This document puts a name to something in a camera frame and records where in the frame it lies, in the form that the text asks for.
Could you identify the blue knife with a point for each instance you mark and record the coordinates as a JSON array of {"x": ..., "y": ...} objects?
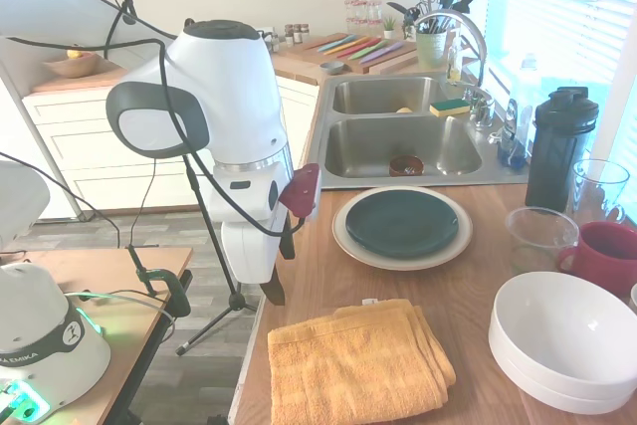
[{"x": 337, "y": 44}]

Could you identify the yellow fruit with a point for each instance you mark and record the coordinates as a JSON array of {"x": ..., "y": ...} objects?
[{"x": 75, "y": 54}]

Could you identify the wooden fruit bowl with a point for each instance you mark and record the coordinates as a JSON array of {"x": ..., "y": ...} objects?
[{"x": 72, "y": 67}]

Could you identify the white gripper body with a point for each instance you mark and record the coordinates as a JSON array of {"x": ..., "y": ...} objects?
[{"x": 249, "y": 256}]

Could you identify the yellow terry towel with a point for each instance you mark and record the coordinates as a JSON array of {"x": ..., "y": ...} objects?
[{"x": 348, "y": 365}]

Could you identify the chrome sink knob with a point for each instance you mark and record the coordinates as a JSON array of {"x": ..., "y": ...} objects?
[{"x": 468, "y": 93}]

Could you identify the clear glass goblet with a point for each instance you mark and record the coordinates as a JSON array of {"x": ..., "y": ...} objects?
[{"x": 597, "y": 196}]

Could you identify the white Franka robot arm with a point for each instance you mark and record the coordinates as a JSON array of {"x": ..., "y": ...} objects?
[{"x": 224, "y": 96}]

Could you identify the stainless steel double sink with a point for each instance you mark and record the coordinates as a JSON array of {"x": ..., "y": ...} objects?
[{"x": 378, "y": 146}]

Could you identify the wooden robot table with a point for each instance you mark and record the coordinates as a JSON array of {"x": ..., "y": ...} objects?
[{"x": 99, "y": 276}]

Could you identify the spice jar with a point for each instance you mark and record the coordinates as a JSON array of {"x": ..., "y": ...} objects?
[
  {"x": 304, "y": 30},
  {"x": 297, "y": 34},
  {"x": 288, "y": 33}
]

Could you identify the small green potted plant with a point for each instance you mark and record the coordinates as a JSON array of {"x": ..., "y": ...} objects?
[{"x": 389, "y": 27}]

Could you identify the purple knife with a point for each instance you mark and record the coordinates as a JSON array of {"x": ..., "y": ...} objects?
[{"x": 381, "y": 53}]

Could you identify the yellow knife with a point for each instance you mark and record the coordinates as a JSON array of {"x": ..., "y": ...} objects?
[{"x": 347, "y": 46}]

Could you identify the dark metal clamp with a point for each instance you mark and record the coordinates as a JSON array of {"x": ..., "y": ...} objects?
[{"x": 176, "y": 295}]

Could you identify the green utensil crock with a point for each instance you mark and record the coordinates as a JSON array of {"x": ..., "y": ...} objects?
[{"x": 430, "y": 49}]

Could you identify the white bowl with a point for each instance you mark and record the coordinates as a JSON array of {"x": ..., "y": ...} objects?
[
  {"x": 547, "y": 396},
  {"x": 562, "y": 325}
]

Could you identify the glass jar red lid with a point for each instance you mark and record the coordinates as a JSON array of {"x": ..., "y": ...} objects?
[
  {"x": 351, "y": 17},
  {"x": 375, "y": 17},
  {"x": 362, "y": 17}
]

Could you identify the brown bowl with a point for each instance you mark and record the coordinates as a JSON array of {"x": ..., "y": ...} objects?
[{"x": 399, "y": 166}]

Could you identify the chrome side sprayer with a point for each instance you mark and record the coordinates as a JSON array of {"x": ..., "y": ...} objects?
[{"x": 481, "y": 114}]

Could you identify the dark blue plate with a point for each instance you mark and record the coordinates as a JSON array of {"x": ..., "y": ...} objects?
[{"x": 400, "y": 223}]

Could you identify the small white ramekin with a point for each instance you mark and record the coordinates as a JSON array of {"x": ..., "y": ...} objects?
[{"x": 633, "y": 297}]

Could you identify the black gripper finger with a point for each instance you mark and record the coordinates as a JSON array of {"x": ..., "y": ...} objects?
[
  {"x": 286, "y": 243},
  {"x": 274, "y": 290}
]

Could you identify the small grey bowl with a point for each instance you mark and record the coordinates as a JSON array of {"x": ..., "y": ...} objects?
[{"x": 332, "y": 66}]

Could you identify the green knife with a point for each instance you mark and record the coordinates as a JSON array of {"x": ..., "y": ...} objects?
[{"x": 370, "y": 50}]

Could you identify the black tripod stand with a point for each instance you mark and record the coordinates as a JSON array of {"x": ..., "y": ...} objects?
[{"x": 219, "y": 251}]

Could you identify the chrome gooseneck faucet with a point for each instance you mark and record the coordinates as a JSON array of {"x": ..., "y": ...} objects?
[{"x": 478, "y": 42}]

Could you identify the black shaker bottle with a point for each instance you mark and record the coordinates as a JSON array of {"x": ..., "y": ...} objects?
[{"x": 557, "y": 156}]

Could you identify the red mug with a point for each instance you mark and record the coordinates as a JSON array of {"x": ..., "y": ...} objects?
[{"x": 604, "y": 261}]

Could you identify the clear Dawn soap bottle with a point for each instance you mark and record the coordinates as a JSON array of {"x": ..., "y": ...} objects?
[{"x": 515, "y": 116}]

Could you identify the yellow green sponge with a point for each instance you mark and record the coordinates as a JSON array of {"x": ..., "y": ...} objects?
[{"x": 449, "y": 107}]

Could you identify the wooden cutting board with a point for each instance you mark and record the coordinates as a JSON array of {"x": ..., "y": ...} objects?
[{"x": 308, "y": 53}]

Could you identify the clear plastic cup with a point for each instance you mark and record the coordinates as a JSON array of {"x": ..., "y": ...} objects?
[{"x": 537, "y": 246}]

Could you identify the white base cabinets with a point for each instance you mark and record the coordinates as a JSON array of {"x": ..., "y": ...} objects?
[{"x": 64, "y": 146}]

